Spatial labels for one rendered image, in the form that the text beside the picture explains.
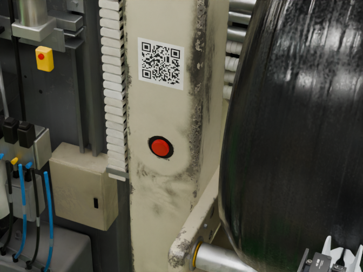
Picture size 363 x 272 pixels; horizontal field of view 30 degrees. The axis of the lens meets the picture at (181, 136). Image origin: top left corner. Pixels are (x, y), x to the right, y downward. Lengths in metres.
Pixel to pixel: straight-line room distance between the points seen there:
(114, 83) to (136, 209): 0.25
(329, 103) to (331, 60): 0.05
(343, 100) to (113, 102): 0.47
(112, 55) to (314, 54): 0.40
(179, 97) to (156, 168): 0.16
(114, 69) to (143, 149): 0.15
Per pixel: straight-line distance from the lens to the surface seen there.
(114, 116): 1.14
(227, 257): 1.13
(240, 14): 1.42
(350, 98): 0.77
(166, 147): 1.11
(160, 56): 1.02
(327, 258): 0.73
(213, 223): 1.23
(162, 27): 1.00
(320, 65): 0.78
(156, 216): 1.22
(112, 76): 1.10
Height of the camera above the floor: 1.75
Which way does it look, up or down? 37 degrees down
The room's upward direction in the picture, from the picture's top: 1 degrees clockwise
